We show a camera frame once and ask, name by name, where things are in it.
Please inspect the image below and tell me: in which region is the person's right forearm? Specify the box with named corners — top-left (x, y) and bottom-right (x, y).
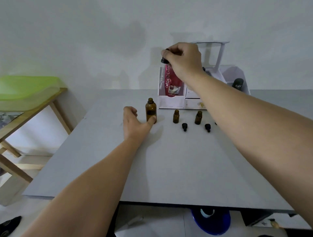
top-left (183, 70), bottom-right (313, 229)

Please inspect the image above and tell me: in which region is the green plastic tray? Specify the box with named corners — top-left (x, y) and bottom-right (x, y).
top-left (0, 75), bottom-right (62, 112)

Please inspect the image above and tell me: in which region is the black glass dropper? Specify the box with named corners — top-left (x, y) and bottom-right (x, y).
top-left (159, 48), bottom-right (171, 89)

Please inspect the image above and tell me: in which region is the large amber glass bottle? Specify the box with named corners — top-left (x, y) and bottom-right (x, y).
top-left (145, 98), bottom-right (157, 124)

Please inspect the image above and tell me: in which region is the black round bottle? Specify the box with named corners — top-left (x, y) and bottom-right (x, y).
top-left (231, 78), bottom-right (244, 92)

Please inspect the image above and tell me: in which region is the person's left hand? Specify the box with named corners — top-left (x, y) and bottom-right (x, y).
top-left (123, 106), bottom-right (157, 144)

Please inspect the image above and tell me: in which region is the blue plastic bucket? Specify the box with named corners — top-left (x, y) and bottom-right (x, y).
top-left (190, 207), bottom-right (231, 236)

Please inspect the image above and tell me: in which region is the pink cosmetic tube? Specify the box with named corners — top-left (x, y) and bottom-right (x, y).
top-left (164, 64), bottom-right (184, 98)

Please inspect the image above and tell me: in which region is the white cosmetic organizer box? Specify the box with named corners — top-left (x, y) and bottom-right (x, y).
top-left (158, 42), bottom-right (251, 110)

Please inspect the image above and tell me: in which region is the person's left forearm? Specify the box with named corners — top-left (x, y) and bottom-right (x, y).
top-left (21, 137), bottom-right (145, 237)

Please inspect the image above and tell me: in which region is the wooden side table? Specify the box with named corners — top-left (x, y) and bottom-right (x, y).
top-left (0, 87), bottom-right (74, 184)

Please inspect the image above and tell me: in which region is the person's right hand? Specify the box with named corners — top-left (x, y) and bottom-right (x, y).
top-left (161, 42), bottom-right (204, 83)

